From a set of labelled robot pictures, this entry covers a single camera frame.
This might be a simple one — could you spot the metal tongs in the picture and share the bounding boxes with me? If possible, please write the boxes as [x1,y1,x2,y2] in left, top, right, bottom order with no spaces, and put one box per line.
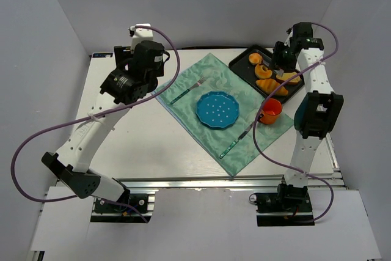
[261,62,284,79]

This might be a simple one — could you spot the orange ring donut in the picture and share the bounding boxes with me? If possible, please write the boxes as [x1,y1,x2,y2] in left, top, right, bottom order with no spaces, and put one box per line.
[254,64,273,79]

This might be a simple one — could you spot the small round bun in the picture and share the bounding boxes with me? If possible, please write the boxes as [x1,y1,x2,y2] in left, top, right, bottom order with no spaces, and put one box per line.
[248,53,263,66]

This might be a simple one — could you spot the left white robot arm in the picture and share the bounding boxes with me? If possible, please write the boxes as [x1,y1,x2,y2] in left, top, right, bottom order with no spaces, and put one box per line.
[42,40,166,202]

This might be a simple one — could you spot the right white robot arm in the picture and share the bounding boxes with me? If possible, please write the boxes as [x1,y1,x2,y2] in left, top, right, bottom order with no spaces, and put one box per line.
[269,22,344,207]

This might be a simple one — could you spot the brown bread slice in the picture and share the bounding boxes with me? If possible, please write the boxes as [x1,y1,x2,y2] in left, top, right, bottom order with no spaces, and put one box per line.
[276,72,302,85]

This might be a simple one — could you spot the black baking tray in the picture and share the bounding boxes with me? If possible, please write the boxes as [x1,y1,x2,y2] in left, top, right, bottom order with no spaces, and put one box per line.
[228,45,305,104]

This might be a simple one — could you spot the orange croissant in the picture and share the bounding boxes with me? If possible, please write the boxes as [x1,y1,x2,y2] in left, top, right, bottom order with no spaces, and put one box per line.
[256,79,288,96]

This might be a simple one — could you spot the orange mug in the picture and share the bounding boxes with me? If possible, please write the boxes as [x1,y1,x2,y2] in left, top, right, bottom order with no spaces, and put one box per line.
[257,98,283,125]

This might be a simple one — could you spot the blue dotted plate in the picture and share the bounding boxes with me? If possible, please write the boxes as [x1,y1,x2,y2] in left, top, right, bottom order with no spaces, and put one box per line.
[195,91,239,129]

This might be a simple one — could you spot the green patterned placemat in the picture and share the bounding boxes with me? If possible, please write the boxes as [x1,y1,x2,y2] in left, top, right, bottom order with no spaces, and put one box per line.
[157,53,293,176]

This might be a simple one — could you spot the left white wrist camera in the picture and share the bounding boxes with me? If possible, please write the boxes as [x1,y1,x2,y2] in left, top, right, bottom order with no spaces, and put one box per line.
[129,23,153,54]

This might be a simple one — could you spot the green handled fork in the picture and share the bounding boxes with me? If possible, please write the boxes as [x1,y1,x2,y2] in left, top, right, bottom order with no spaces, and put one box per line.
[170,76,206,105]

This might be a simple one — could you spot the green handled knife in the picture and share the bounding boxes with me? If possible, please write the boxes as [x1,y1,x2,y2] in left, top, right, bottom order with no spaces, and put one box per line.
[219,122,254,159]

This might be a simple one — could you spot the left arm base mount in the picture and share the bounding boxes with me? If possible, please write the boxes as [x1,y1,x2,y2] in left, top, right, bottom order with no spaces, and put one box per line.
[90,193,153,224]

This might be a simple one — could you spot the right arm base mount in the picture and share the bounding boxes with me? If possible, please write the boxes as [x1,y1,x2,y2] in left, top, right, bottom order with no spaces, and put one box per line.
[249,193,315,227]

